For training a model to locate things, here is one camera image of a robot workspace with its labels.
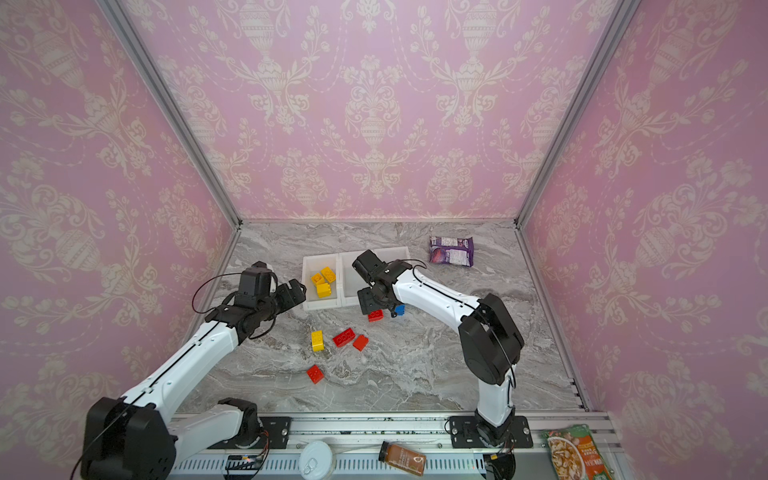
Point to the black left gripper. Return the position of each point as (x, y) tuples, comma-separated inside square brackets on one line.
[(289, 300)]

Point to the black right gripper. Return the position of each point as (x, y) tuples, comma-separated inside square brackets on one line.
[(372, 300)]

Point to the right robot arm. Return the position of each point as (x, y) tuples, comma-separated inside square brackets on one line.
[(490, 340)]

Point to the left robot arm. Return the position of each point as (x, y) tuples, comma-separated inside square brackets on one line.
[(134, 436)]

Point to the white right bin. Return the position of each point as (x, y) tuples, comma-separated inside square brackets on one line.
[(389, 254)]

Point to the long red lego brick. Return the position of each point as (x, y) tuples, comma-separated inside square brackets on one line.
[(345, 337)]

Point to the white left bin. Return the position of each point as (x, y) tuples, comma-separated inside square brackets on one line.
[(312, 265)]

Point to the purple snack packet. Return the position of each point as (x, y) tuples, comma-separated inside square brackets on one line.
[(452, 251)]

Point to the brown spice jar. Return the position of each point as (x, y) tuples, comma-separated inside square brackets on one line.
[(402, 458)]

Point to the white round lid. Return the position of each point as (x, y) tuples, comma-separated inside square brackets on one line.
[(316, 461)]

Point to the green food packet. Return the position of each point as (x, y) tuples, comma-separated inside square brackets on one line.
[(574, 454)]

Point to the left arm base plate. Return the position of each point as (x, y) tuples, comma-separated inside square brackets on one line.
[(277, 435)]

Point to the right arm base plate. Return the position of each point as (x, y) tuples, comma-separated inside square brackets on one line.
[(471, 431)]

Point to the aluminium front rail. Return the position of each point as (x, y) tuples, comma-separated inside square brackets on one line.
[(355, 440)]

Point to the grey corner post left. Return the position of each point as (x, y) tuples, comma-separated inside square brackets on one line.
[(117, 17)]

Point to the grey corner post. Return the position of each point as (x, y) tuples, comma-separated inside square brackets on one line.
[(616, 27), (117, 17)]

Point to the grey corner post right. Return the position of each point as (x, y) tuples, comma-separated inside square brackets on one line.
[(616, 27)]

